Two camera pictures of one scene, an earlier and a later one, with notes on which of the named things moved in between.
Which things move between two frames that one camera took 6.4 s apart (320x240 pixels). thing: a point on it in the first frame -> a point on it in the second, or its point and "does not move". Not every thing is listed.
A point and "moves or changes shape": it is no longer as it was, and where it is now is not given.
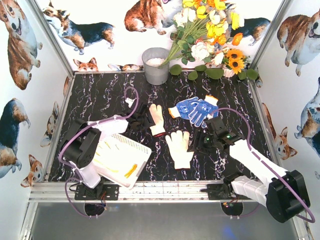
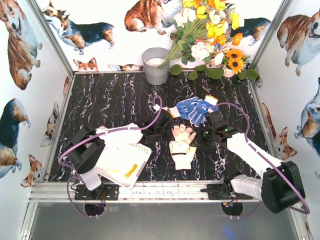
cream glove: (178, 144) does not move
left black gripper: (141, 117) -> (158, 122)
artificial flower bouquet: (207, 40) does not move
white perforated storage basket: (120, 159) does not move
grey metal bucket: (151, 58) does not move
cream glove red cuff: (158, 129) moves or changes shape
